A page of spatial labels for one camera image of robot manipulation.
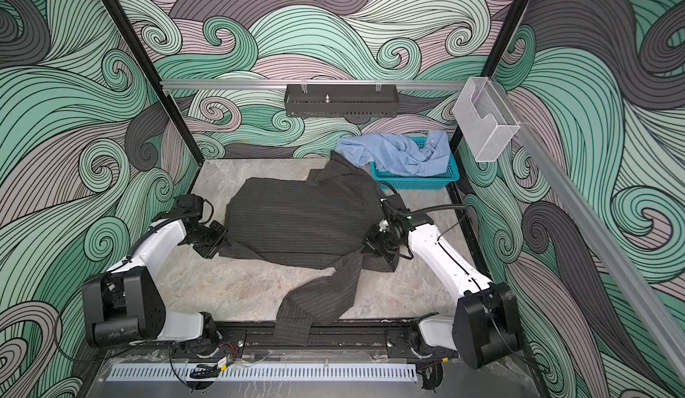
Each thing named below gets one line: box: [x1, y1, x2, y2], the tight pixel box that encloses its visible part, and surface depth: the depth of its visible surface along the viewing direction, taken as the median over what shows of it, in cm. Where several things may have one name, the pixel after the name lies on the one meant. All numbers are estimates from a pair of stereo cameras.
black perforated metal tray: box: [283, 83, 400, 118], surface depth 97 cm
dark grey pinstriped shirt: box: [220, 151, 399, 344], surface depth 99 cm
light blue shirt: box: [335, 130, 452, 177], surface depth 113 cm
